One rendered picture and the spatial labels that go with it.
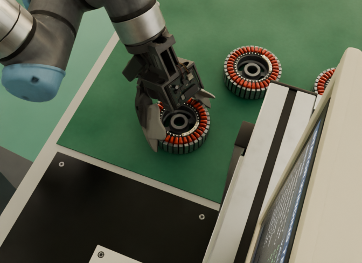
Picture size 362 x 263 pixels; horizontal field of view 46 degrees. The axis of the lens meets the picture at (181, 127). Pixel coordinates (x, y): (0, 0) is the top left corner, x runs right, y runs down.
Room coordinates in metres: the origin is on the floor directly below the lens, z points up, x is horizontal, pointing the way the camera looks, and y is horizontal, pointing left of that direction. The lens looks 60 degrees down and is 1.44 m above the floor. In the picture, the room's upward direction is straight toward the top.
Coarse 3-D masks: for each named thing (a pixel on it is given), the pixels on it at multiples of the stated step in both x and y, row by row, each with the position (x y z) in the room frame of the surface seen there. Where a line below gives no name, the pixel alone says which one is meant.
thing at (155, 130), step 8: (152, 104) 0.39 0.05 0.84; (152, 112) 0.38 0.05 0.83; (152, 120) 0.37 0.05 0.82; (160, 120) 0.36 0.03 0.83; (144, 128) 0.36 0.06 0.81; (152, 128) 0.36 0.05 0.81; (160, 128) 0.35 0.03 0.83; (152, 136) 0.35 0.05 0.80; (160, 136) 0.34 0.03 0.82; (152, 144) 0.35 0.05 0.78
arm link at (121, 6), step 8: (88, 0) 0.46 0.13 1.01; (96, 0) 0.46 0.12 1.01; (104, 0) 0.45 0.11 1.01; (112, 0) 0.45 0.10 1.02; (120, 0) 0.44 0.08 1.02; (128, 0) 0.44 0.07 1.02; (136, 0) 0.45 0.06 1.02; (144, 0) 0.45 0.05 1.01; (152, 0) 0.46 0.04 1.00; (112, 8) 0.44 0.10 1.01; (120, 8) 0.44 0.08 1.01; (128, 8) 0.44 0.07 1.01; (136, 8) 0.44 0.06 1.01; (144, 8) 0.45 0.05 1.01; (112, 16) 0.44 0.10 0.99; (120, 16) 0.44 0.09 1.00; (128, 16) 0.44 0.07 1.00; (136, 16) 0.44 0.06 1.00
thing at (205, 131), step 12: (180, 108) 0.43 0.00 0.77; (192, 108) 0.42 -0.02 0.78; (204, 108) 0.42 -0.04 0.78; (180, 120) 0.41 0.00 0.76; (192, 120) 0.41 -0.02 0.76; (204, 120) 0.39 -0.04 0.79; (168, 132) 0.37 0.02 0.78; (180, 132) 0.38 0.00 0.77; (192, 132) 0.37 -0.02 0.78; (204, 132) 0.37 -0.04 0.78; (168, 144) 0.34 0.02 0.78; (180, 144) 0.34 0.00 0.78; (192, 144) 0.34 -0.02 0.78
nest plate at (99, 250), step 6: (96, 252) 0.16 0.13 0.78; (102, 252) 0.16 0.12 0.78; (108, 252) 0.16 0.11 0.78; (114, 252) 0.16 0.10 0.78; (96, 258) 0.15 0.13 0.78; (102, 258) 0.15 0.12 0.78; (108, 258) 0.15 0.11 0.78; (114, 258) 0.15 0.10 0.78; (120, 258) 0.15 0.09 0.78; (126, 258) 0.15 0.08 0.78
